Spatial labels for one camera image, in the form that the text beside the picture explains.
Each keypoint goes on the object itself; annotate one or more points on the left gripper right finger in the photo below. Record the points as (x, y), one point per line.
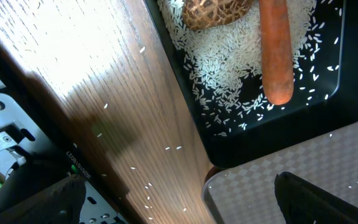
(303, 202)

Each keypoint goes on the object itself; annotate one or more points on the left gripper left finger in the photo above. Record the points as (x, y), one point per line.
(42, 201)

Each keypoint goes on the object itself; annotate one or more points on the pile of white rice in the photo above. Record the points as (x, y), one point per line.
(222, 65)

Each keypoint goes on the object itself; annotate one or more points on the orange carrot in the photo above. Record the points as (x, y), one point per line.
(277, 67)

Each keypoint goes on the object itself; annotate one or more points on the brown mushroom food scrap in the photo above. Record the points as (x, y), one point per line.
(205, 14)

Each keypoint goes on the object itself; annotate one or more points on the dark brown serving tray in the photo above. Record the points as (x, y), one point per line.
(245, 194)

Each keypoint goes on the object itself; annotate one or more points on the black plastic tray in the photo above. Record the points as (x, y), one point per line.
(353, 77)

